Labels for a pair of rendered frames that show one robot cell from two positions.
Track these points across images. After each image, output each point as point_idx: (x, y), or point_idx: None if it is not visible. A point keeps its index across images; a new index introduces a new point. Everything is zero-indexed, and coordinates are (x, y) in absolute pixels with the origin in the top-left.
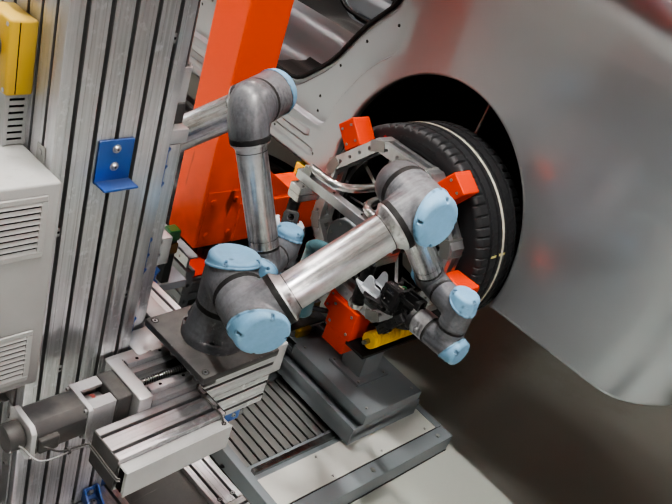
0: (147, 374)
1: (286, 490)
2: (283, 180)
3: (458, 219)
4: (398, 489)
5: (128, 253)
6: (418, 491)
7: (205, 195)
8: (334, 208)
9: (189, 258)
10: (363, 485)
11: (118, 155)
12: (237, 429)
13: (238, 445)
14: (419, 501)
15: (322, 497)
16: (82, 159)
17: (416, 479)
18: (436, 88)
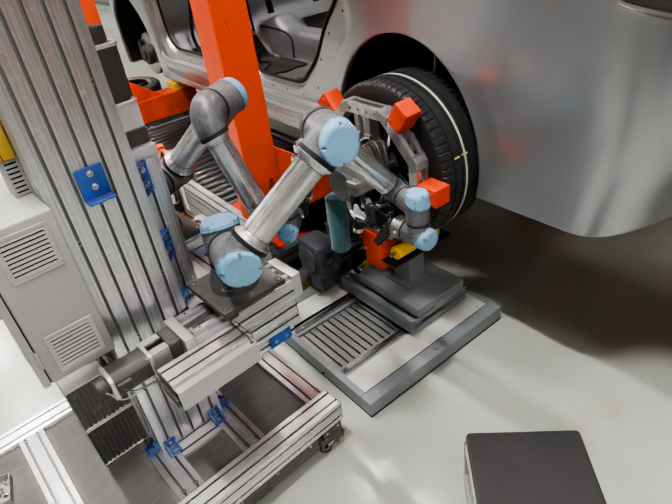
0: (197, 322)
1: (368, 378)
2: None
3: (418, 138)
4: (463, 357)
5: (146, 243)
6: (480, 355)
7: None
8: None
9: None
10: (429, 361)
11: (94, 178)
12: (330, 344)
13: (331, 355)
14: (481, 362)
15: (397, 377)
16: (67, 189)
17: (477, 346)
18: (398, 47)
